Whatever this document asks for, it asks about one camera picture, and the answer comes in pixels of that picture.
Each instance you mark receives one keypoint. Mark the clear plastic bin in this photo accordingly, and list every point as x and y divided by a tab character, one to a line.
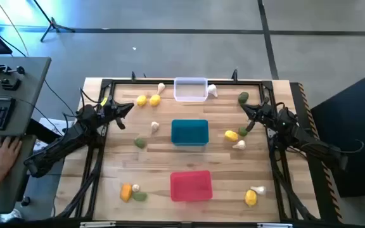
190	91

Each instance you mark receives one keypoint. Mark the green lime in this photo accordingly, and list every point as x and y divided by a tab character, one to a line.
243	131
139	143
140	196
243	97

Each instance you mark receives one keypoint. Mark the black round knob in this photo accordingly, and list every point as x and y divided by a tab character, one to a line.
25	201

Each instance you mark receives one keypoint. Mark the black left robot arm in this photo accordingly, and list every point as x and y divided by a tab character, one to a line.
62	142

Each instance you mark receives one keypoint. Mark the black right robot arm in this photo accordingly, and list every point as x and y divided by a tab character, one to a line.
309	139

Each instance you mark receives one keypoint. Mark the blue plastic bin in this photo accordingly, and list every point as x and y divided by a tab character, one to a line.
189	132

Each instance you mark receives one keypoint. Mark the person's hand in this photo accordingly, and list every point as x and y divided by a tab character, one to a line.
5	155

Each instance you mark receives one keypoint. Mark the yellow lemon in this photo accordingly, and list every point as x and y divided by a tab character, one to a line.
141	100
154	100
231	135
251	198

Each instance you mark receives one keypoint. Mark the red plastic bin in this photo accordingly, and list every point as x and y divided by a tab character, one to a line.
191	186

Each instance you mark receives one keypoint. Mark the large orange-yellow lemon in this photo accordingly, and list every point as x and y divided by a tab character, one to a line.
125	192

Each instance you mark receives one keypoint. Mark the yellow-black hazard strip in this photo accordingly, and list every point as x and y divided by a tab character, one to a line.
309	117

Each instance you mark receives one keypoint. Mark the small white garlic bulb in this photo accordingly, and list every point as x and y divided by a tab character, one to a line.
135	188

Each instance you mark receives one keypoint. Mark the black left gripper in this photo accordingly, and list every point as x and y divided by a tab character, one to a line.
106	111

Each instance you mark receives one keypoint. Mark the black desk clamp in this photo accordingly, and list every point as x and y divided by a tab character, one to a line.
3	68
6	83

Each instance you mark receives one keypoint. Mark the black frame clip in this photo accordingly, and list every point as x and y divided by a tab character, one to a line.
133	76
234	74

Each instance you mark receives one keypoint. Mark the silver metal bracket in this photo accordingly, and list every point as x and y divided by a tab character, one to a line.
275	225
97	224

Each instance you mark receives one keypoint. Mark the black tripod stand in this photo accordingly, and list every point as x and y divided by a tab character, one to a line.
53	25

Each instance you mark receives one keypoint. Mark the dark blue floor mat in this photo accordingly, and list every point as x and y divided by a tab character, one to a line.
353	133

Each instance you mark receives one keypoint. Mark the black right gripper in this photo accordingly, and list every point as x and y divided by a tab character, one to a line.
267	114

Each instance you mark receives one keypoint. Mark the grey side desk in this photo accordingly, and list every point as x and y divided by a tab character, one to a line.
27	82

